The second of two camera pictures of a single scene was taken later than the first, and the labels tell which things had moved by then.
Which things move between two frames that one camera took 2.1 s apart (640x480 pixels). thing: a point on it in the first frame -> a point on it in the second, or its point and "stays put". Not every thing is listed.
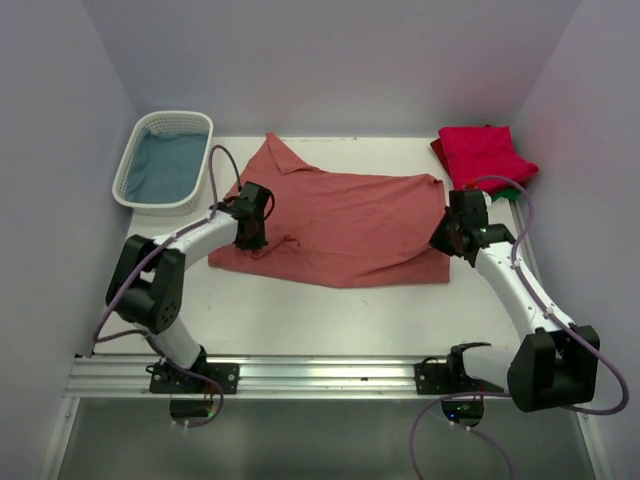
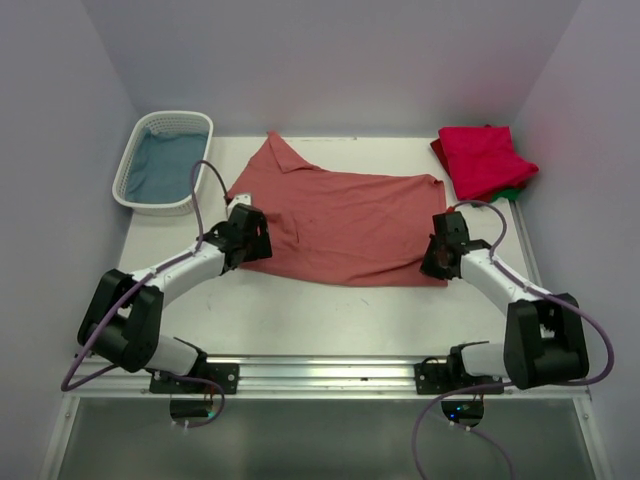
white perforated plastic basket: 165,167 stays put
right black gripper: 437,239 -> 426,265
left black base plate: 164,377 stays put
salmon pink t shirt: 341,231 stays put
